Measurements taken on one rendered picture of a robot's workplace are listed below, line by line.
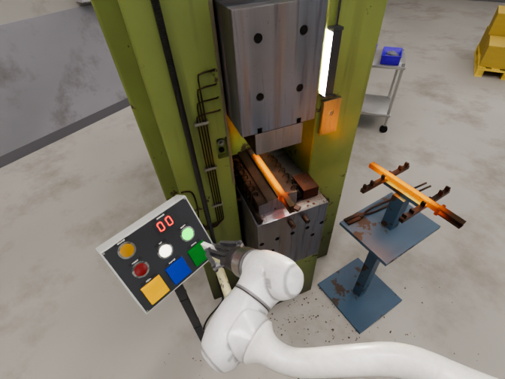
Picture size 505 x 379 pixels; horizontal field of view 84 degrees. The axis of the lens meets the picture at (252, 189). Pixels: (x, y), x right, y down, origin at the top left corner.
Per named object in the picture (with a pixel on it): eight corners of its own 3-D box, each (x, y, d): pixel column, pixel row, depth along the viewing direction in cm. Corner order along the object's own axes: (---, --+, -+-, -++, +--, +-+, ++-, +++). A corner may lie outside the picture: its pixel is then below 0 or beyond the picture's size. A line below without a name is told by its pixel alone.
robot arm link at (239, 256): (271, 267, 80) (258, 262, 85) (258, 242, 77) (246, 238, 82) (249, 289, 76) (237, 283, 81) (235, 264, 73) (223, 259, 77)
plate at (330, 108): (336, 130, 135) (342, 97, 123) (319, 135, 132) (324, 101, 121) (334, 128, 136) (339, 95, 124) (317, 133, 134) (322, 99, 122)
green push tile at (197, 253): (211, 254, 112) (202, 240, 110) (197, 267, 109) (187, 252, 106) (209, 254, 114) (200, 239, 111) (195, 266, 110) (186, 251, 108)
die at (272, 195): (296, 202, 139) (297, 190, 133) (258, 215, 134) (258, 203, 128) (262, 156, 168) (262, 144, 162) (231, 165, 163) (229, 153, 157)
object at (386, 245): (439, 228, 144) (440, 225, 143) (385, 266, 130) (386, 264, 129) (390, 194, 163) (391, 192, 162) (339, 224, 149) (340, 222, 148)
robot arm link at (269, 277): (255, 238, 76) (225, 279, 71) (296, 250, 64) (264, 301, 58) (275, 262, 81) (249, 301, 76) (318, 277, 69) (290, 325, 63)
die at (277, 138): (301, 142, 114) (303, 122, 108) (255, 155, 110) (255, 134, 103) (261, 99, 143) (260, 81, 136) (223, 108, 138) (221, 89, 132)
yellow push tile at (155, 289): (169, 290, 102) (159, 275, 100) (152, 305, 99) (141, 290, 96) (167, 288, 104) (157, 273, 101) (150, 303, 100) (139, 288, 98)
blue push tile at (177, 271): (191, 271, 107) (182, 256, 105) (175, 285, 104) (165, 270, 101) (189, 270, 109) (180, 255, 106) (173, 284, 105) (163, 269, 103)
